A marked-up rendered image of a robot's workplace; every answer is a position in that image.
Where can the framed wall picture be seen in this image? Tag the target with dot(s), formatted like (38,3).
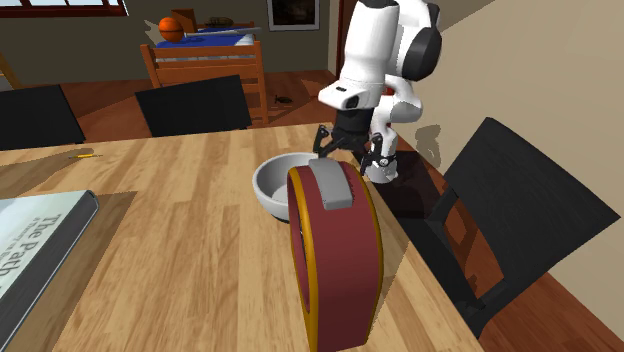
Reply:
(292,13)

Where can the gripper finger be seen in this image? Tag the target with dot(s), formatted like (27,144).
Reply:
(322,141)
(377,151)

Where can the black chair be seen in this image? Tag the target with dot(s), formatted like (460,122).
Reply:
(195,107)
(531,204)
(34,117)

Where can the grey bowl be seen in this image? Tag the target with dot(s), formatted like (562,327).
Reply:
(270,183)

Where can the grey hardcover book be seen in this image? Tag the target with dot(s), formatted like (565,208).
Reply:
(29,244)

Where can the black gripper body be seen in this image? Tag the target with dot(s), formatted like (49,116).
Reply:
(353,126)

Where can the yellow pencil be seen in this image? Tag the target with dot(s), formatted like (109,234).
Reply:
(84,156)

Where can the red round clock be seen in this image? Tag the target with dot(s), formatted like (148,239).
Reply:
(343,273)

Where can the window with red frame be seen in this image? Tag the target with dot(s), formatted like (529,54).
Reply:
(58,6)

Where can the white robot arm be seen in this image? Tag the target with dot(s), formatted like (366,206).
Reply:
(370,44)

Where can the wooden bed with blue mattress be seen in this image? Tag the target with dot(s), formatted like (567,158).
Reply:
(209,66)

